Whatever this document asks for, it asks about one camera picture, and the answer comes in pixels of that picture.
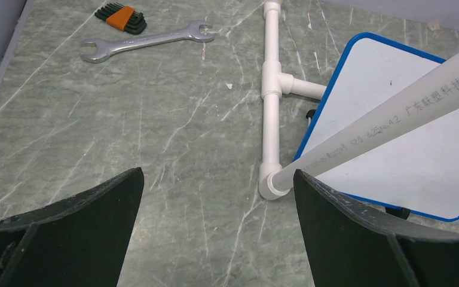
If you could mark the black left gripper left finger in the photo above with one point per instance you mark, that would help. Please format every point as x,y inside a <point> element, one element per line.
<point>81,240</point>

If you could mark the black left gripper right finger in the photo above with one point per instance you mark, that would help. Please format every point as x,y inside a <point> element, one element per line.
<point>349,243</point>

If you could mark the blue framed whiteboard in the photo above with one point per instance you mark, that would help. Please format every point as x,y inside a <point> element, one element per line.
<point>418,170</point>

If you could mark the silver wrench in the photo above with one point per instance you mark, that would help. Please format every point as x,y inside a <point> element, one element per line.
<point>106,49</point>

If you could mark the orange black small tool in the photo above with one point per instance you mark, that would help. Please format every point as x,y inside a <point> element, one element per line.
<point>122,17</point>

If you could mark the white pvc pipe frame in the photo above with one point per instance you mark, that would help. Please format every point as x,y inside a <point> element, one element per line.
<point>276,181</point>

